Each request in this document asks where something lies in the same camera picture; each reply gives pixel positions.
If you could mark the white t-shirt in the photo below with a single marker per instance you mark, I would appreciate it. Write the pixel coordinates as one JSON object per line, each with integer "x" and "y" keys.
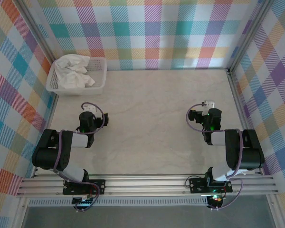
{"x": 71, "y": 76}

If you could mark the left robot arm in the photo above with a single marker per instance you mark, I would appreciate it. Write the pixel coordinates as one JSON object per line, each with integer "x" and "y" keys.
{"x": 47, "y": 156}

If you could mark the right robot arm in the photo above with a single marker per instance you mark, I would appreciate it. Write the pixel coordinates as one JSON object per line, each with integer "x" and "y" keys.
{"x": 249, "y": 154}

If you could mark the white perforated plastic basket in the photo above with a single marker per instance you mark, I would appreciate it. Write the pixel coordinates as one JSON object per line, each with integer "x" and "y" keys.
{"x": 97, "y": 69}

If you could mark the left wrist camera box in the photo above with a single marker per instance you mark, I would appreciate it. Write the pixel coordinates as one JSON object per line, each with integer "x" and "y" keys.
{"x": 89, "y": 108}

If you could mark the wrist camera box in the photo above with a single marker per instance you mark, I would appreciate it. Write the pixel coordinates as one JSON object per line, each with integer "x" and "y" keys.
{"x": 210, "y": 104}
{"x": 89, "y": 108}

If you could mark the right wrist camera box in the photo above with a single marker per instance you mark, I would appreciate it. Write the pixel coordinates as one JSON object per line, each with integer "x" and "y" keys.
{"x": 210, "y": 104}

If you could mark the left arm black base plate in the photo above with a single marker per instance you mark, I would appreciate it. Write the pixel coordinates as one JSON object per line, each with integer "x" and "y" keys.
{"x": 99, "y": 186}

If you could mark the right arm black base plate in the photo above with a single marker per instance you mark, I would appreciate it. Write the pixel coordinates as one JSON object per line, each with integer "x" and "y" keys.
{"x": 197, "y": 185}

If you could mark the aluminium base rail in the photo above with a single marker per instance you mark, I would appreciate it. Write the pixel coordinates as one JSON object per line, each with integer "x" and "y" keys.
{"x": 145, "y": 185}

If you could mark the aluminium frame post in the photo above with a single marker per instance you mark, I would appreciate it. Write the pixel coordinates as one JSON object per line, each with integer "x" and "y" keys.
{"x": 249, "y": 33}
{"x": 38, "y": 33}

